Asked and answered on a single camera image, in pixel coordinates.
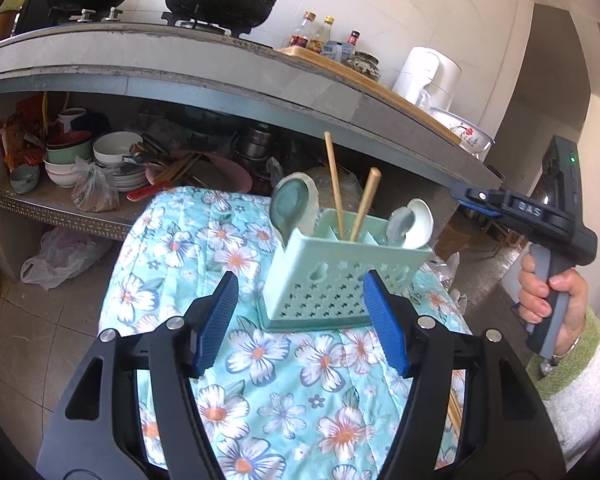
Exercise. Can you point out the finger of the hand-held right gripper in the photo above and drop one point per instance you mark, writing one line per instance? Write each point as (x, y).
(475, 197)

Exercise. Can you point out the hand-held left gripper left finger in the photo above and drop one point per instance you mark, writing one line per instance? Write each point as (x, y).
(215, 325)

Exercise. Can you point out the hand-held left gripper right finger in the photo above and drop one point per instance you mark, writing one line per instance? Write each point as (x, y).
(385, 325)

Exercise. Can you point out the white ceramic spoon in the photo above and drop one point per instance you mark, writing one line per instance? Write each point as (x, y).
(292, 205)
(420, 220)

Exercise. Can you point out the mint green utensil holder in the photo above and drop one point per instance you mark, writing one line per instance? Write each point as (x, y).
(325, 285)

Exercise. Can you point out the wooden chopstick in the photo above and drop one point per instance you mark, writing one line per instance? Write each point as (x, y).
(454, 412)
(334, 180)
(366, 200)

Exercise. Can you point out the person's right forearm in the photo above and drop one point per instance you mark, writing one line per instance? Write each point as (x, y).
(575, 400)

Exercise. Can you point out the person's right hand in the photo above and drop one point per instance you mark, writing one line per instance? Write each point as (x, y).
(532, 300)

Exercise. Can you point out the cardboard box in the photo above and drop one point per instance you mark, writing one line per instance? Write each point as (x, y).
(452, 237)

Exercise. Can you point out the floral enamel basin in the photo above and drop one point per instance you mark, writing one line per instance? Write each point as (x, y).
(462, 130)

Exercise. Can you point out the pile of white plastic bags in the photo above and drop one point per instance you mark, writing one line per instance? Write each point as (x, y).
(447, 272)

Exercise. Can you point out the turquoise floral blanket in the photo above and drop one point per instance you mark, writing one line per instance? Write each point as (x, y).
(280, 400)

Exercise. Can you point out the clear plastic bag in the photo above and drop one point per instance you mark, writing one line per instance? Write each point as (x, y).
(424, 99)

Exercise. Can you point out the white electric kettle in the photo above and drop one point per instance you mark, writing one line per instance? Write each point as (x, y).
(430, 75)

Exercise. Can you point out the pink plastic basin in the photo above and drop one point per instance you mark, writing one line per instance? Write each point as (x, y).
(225, 175)

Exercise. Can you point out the bundle of wooden chopsticks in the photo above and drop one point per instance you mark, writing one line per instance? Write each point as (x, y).
(175, 167)

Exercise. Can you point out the white plastic bag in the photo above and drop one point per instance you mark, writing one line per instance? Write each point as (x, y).
(60, 260)

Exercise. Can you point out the stack of white plates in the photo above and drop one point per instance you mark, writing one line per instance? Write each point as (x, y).
(127, 177)

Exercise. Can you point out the glass pickle jar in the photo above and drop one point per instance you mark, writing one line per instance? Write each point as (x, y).
(364, 66)

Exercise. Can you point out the plastic bag with brown contents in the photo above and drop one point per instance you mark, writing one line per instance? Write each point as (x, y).
(97, 192)

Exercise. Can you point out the stack of steel pots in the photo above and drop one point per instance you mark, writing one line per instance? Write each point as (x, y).
(255, 142)

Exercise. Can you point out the patterned metal shelf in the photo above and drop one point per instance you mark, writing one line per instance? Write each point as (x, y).
(55, 212)

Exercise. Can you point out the wooden cutting board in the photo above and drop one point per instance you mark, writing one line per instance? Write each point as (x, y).
(330, 63)

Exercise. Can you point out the red cap sauce bottle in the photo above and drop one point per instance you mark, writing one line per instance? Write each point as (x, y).
(352, 42)

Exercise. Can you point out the blue white packet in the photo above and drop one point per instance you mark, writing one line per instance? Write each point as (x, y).
(337, 51)

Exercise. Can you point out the large white bowl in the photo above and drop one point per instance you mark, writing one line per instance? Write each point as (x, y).
(115, 147)

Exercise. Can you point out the stack of white bowls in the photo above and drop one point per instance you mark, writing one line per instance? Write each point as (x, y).
(62, 175)

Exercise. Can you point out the yellow cap sauce bottle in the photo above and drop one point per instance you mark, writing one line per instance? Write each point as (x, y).
(322, 37)

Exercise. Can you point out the green bowl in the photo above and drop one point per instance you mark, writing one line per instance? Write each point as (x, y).
(70, 154)

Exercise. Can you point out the dark red bowl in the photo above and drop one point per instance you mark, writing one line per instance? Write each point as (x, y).
(70, 139)

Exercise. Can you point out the orange cap sauce bottle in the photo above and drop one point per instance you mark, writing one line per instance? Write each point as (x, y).
(301, 35)

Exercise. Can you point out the small floral bowl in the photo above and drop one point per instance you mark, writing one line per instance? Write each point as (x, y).
(24, 179)

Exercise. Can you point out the white mug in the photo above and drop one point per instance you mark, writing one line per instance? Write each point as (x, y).
(70, 121)

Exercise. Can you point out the grey concrete counter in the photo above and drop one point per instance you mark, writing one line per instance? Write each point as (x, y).
(180, 65)

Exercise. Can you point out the red snack packets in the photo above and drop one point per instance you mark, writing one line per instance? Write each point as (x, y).
(17, 132)

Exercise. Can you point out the black gas stove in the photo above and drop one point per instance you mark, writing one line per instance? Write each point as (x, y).
(200, 24)

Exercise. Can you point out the black box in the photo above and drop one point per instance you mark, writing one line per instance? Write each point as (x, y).
(32, 17)

